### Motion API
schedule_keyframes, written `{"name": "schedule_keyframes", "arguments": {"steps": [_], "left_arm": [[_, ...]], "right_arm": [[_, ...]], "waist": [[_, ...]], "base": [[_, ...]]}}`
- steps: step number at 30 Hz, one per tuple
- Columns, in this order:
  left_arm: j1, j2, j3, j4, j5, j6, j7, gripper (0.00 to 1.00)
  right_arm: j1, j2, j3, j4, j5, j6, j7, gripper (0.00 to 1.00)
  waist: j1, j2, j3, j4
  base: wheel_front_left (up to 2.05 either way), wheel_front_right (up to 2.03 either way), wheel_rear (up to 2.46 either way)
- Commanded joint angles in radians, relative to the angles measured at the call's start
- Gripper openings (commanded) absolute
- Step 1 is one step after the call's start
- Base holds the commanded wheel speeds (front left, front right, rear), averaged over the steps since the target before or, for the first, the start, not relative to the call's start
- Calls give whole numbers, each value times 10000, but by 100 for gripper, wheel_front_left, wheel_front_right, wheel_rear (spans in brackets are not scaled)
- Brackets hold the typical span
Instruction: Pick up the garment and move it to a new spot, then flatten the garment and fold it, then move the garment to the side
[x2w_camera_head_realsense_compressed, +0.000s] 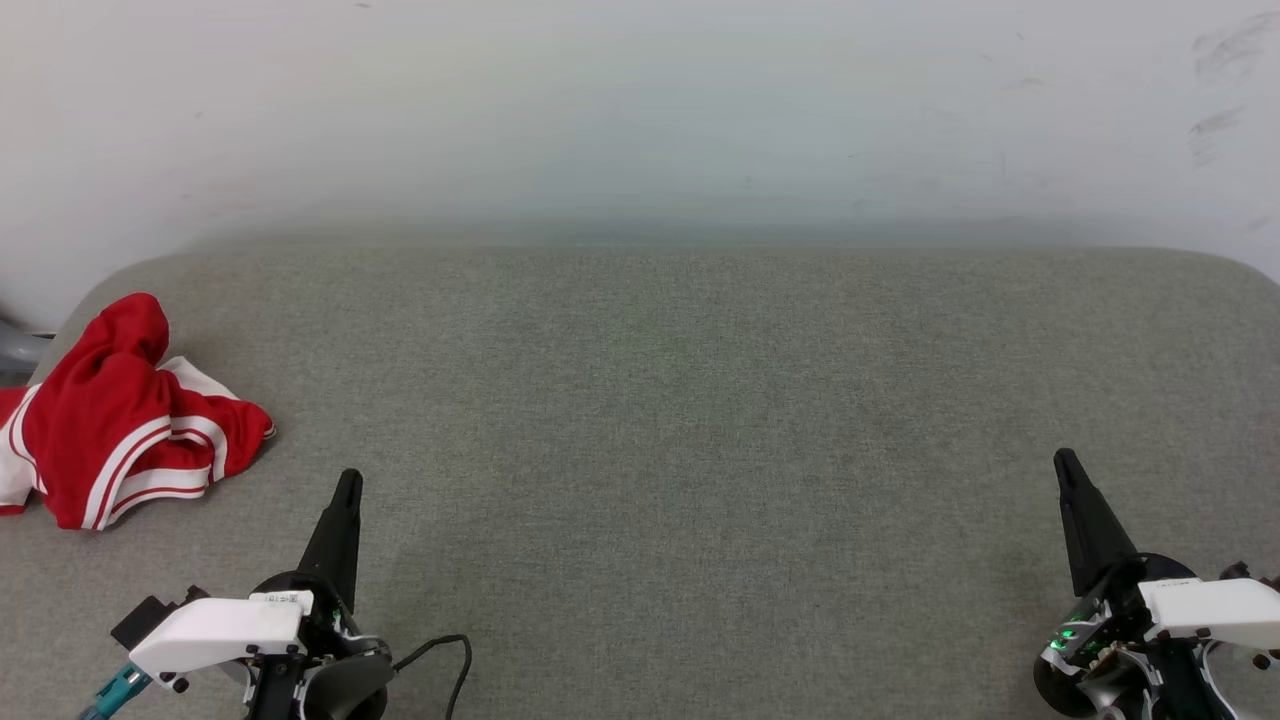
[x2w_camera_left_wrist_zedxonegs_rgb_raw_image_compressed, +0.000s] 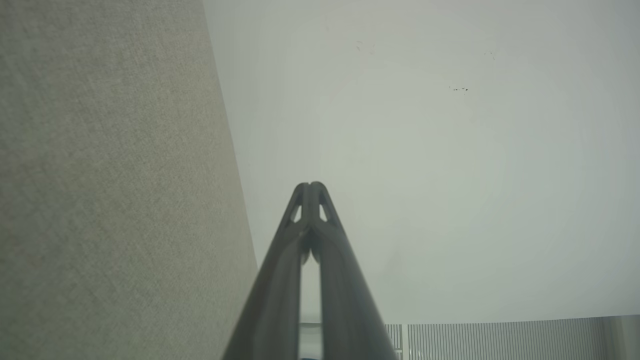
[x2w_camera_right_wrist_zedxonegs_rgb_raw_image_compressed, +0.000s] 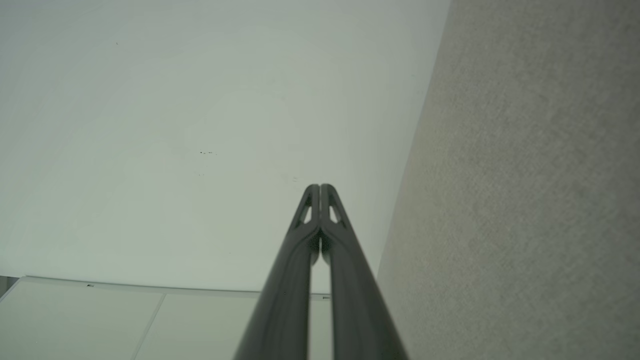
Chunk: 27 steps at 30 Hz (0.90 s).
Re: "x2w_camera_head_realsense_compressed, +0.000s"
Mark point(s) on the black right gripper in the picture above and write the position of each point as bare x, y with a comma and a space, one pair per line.
1110, 630

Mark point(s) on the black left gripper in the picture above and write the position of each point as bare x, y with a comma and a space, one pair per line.
322, 630

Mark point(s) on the red white sports jersey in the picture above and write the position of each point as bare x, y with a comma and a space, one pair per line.
110, 420

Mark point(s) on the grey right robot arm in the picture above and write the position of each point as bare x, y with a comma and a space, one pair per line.
1245, 690

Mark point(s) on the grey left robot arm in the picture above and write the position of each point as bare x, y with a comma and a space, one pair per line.
350, 690

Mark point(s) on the grey fabric sofa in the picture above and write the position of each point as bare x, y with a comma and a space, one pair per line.
660, 420

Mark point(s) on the grey plastic object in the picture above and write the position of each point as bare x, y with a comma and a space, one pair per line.
20, 352

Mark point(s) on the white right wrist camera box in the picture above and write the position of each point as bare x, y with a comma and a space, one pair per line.
1215, 610

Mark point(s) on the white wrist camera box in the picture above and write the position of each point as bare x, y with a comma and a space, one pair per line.
1215, 610
215, 630

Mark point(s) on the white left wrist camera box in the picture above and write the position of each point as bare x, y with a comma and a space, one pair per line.
215, 630

